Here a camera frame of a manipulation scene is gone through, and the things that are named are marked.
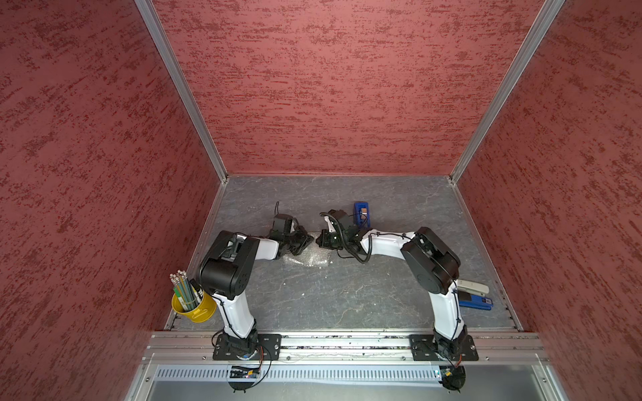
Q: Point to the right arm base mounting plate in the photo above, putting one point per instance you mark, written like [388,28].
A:
[427,348]

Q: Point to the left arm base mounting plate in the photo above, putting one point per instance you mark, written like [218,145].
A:
[257,347]

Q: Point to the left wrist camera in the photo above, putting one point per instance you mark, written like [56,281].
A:
[283,226]

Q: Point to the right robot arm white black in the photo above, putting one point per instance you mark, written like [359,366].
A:
[433,264]

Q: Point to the blue tape dispenser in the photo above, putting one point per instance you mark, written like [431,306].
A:
[361,214]

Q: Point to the white stapler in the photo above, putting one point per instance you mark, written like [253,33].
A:
[474,288]

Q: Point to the blue stapler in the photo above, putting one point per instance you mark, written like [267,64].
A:
[472,301]

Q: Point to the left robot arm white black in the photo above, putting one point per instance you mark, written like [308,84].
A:
[224,275]

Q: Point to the yellow pencil cup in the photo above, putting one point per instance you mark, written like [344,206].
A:
[201,313]

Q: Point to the white perforated cable duct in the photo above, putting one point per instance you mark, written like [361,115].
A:
[423,375]

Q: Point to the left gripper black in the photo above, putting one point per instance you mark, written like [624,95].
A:
[305,241]

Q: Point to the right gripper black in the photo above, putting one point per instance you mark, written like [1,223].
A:
[324,236]

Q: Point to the bundle of pencils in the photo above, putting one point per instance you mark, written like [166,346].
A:
[186,294]

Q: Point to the clear bubble wrap sheet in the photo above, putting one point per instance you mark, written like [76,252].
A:
[312,256]

